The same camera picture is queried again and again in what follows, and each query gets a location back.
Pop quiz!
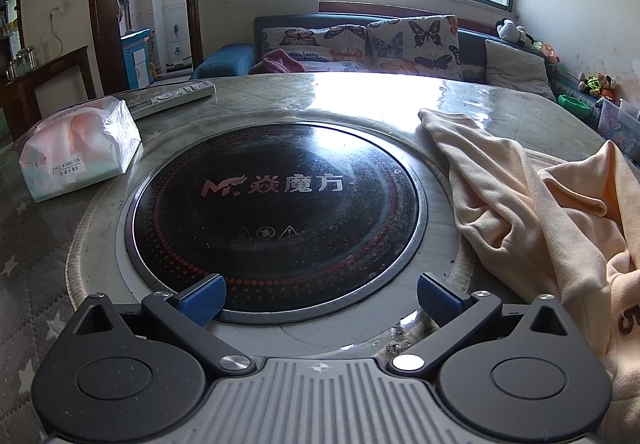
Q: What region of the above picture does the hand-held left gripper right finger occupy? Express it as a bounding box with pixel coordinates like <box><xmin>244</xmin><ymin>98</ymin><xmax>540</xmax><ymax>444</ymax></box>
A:
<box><xmin>387</xmin><ymin>273</ymin><xmax>573</xmax><ymax>375</ymax></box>

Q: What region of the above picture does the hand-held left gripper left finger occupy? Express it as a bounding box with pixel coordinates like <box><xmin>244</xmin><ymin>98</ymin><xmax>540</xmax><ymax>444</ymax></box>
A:
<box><xmin>70</xmin><ymin>274</ymin><xmax>256</xmax><ymax>375</ymax></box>

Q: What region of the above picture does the dark wooden door frame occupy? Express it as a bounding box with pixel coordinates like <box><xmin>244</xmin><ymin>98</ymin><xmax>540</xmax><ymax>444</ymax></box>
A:
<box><xmin>87</xmin><ymin>0</ymin><xmax>203</xmax><ymax>98</ymax></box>

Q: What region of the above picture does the clear plastic storage box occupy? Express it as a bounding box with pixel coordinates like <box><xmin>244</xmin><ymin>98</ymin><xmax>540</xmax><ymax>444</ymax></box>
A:
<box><xmin>595</xmin><ymin>97</ymin><xmax>640</xmax><ymax>152</ymax></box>

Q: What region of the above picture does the round black induction cooktop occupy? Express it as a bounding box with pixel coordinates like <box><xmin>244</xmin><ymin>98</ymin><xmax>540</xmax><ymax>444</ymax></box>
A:
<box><xmin>125</xmin><ymin>121</ymin><xmax>428</xmax><ymax>320</ymax></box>

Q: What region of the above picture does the white tissue pack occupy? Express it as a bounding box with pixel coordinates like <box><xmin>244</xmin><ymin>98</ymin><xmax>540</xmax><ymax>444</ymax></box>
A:
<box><xmin>19</xmin><ymin>96</ymin><xmax>143</xmax><ymax>202</ymax></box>

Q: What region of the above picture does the green and brown plush toy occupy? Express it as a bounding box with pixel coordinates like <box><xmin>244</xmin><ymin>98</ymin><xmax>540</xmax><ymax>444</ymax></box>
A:
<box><xmin>578</xmin><ymin>72</ymin><xmax>617</xmax><ymax>100</ymax></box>

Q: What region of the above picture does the pink cloth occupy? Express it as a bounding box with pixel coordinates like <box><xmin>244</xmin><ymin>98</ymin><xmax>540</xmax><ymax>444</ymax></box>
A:
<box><xmin>262</xmin><ymin>48</ymin><xmax>306</xmax><ymax>74</ymax></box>

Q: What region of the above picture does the blue corner sofa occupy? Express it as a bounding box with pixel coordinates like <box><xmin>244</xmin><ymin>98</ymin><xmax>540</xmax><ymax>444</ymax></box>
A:
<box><xmin>192</xmin><ymin>14</ymin><xmax>601</xmax><ymax>125</ymax></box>

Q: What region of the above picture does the grey remote control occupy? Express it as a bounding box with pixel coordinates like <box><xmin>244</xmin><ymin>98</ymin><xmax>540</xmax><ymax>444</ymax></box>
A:
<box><xmin>122</xmin><ymin>79</ymin><xmax>217</xmax><ymax>120</ymax></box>

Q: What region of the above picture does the dark wooden side cabinet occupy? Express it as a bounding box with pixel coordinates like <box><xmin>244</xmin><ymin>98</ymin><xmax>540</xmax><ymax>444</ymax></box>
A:
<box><xmin>0</xmin><ymin>46</ymin><xmax>96</xmax><ymax>142</ymax></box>

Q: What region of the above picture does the green plastic bowl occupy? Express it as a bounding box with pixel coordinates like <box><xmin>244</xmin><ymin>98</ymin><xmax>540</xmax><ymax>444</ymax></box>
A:
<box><xmin>557</xmin><ymin>94</ymin><xmax>593</xmax><ymax>120</ymax></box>

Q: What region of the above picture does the butterfly print cushion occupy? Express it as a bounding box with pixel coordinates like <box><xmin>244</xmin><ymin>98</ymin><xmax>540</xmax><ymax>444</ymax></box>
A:
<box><xmin>287</xmin><ymin>47</ymin><xmax>371</xmax><ymax>74</ymax></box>
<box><xmin>261</xmin><ymin>24</ymin><xmax>368</xmax><ymax>61</ymax></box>
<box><xmin>367</xmin><ymin>16</ymin><xmax>463</xmax><ymax>81</ymax></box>

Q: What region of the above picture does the blue cabinet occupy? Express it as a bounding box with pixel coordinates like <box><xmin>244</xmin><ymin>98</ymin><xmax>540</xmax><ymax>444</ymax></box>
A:
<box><xmin>120</xmin><ymin>28</ymin><xmax>153</xmax><ymax>90</ymax></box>

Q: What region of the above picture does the grey cushion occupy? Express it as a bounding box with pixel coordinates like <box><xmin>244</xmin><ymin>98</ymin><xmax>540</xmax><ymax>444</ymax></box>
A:
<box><xmin>484</xmin><ymin>39</ymin><xmax>557</xmax><ymax>100</ymax></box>

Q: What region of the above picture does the cream sweatshirt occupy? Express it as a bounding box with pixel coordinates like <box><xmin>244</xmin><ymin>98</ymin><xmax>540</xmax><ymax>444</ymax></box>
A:
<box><xmin>417</xmin><ymin>108</ymin><xmax>640</xmax><ymax>444</ymax></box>

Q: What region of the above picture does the panda plush toy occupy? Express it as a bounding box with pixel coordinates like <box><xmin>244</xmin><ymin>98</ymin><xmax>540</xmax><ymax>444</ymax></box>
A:
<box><xmin>495</xmin><ymin>18</ymin><xmax>536</xmax><ymax>48</ymax></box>

